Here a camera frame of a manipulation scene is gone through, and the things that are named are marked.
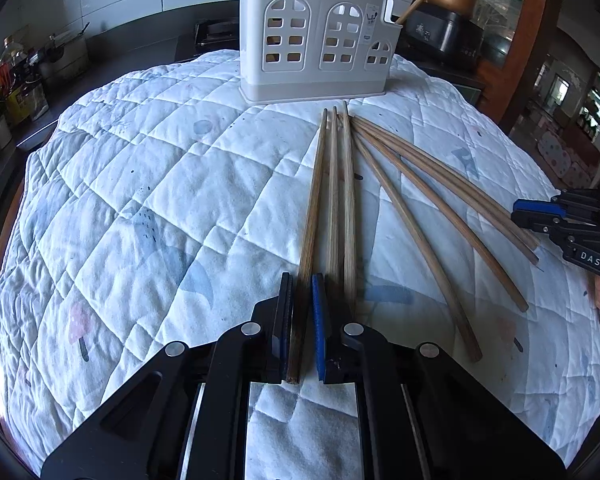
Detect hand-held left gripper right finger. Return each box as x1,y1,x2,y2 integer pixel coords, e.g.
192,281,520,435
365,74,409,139
311,272,567,480

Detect black gas stove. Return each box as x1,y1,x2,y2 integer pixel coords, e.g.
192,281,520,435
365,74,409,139
194,17,241,49

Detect white quilted cloth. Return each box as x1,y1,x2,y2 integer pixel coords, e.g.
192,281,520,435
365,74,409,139
0,50,600,480

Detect wooden glass door cabinet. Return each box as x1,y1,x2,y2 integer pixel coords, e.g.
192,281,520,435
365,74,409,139
415,0,567,129

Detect black kitchen appliance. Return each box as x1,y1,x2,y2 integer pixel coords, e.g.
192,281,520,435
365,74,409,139
404,4,484,69

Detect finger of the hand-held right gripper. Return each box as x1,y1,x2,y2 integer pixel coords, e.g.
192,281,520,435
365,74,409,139
511,211,577,250
513,199,565,220

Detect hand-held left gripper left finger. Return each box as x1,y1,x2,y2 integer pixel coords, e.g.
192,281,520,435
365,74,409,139
40,272,296,480

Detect steel cooking pot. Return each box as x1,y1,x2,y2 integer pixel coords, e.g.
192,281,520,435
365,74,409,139
41,24,92,80

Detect bunch of wooden chopsticks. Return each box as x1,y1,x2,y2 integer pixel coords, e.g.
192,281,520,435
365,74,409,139
327,102,541,363

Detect white plastic utensil holder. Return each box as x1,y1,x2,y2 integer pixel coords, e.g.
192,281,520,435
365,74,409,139
238,0,404,106

